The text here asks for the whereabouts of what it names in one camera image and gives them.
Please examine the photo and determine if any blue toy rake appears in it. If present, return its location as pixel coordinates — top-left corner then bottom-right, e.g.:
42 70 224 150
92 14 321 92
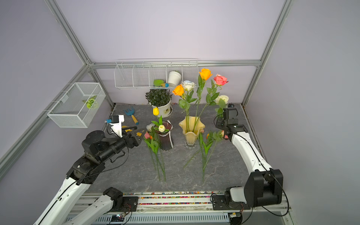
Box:
124 107 139 125

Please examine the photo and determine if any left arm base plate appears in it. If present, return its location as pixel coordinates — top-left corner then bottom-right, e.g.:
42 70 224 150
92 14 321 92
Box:
110 196 139 212

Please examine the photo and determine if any yellow toy shovel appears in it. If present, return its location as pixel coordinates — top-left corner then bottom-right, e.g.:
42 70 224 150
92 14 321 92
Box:
121 126 144 137

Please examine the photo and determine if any pink rose lying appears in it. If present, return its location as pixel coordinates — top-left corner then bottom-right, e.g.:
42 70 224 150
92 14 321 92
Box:
183 131 228 171

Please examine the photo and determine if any aluminium rail frame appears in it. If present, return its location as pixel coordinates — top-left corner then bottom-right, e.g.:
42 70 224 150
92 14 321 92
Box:
53 191 296 225

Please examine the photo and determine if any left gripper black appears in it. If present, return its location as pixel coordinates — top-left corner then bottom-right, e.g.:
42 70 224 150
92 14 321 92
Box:
99 125 147 163

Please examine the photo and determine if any white wire side basket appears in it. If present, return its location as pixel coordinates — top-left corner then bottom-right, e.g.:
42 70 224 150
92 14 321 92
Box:
47 82 106 128

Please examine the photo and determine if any dark red glass vase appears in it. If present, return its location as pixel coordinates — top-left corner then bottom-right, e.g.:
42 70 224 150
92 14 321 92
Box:
155 120 173 151

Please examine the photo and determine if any cream tulip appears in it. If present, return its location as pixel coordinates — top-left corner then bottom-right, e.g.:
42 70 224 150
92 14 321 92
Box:
154 125 170 134

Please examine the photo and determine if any orange rose tall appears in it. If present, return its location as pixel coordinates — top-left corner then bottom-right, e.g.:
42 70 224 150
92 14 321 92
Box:
192 68 216 133

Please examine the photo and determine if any pink rose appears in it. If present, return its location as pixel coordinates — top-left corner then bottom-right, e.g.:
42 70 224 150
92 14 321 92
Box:
193 72 229 131
183 131 228 171

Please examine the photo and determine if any pink tulip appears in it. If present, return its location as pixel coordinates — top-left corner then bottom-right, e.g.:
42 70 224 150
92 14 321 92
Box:
144 131 167 182

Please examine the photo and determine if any white empty flower pot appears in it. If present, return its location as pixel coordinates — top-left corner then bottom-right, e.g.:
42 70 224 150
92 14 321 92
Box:
167 71 182 87

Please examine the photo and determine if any yellow wavy glass vase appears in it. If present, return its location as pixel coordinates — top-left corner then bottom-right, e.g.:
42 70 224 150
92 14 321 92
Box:
179 116 205 147

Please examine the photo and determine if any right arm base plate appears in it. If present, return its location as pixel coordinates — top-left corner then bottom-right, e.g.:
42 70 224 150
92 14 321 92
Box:
210 194 251 211

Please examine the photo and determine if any yellow tulip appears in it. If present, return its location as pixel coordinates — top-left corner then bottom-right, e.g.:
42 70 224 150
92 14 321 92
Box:
152 107 163 127

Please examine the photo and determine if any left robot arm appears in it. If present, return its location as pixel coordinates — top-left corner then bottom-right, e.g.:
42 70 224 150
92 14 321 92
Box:
35 127 141 225

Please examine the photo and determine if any potted green plant white pot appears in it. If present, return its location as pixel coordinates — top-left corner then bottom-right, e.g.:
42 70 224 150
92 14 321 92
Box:
145 89 172 118

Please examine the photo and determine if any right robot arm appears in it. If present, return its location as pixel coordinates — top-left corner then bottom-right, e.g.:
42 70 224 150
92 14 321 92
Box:
216 107 283 207

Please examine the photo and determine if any green toy trowel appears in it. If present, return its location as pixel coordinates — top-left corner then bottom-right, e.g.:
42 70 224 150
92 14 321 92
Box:
153 79 169 87

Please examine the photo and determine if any white wire wall shelf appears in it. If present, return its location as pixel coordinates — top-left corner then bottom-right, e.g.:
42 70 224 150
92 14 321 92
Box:
114 58 199 89

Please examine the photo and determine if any white rose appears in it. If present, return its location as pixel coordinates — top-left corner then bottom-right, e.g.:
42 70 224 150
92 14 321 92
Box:
179 80 197 133

